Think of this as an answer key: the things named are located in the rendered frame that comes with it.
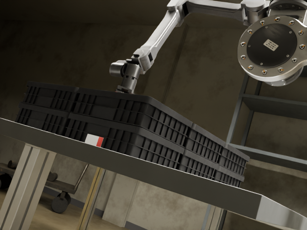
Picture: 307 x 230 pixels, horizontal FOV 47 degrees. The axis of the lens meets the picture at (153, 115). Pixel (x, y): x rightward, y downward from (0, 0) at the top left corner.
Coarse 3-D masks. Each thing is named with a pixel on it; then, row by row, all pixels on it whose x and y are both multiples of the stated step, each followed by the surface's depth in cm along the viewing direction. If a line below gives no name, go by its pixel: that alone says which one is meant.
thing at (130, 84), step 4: (124, 76) 138; (124, 80) 137; (128, 80) 136; (132, 80) 137; (136, 80) 138; (124, 84) 136; (128, 84) 136; (132, 84) 137; (116, 88) 134; (120, 88) 134; (124, 88) 134; (128, 88) 136; (132, 88) 137; (124, 92) 138; (128, 92) 134; (132, 92) 134
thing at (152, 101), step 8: (80, 88) 144; (104, 96) 133; (112, 96) 131; (120, 96) 128; (128, 96) 126; (136, 96) 123; (144, 96) 121; (152, 104) 121; (160, 104) 124; (168, 112) 128; (176, 112) 132; (184, 120) 136
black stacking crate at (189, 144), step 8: (192, 136) 144; (200, 136) 149; (184, 144) 143; (192, 144) 145; (200, 144) 149; (208, 144) 153; (216, 144) 159; (200, 152) 150; (208, 152) 155; (216, 152) 160; (216, 160) 160
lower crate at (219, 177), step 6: (222, 168) 164; (216, 174) 164; (222, 174) 166; (228, 174) 170; (234, 174) 174; (216, 180) 164; (222, 180) 168; (228, 180) 173; (234, 180) 176; (240, 180) 180; (234, 186) 177
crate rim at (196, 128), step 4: (192, 124) 143; (192, 128) 142; (196, 128) 144; (200, 128) 146; (200, 132) 146; (204, 132) 148; (208, 132) 151; (208, 136) 151; (212, 136) 154; (216, 136) 156; (212, 140) 154; (216, 140) 157; (220, 140) 159; (220, 144) 160; (224, 144) 163
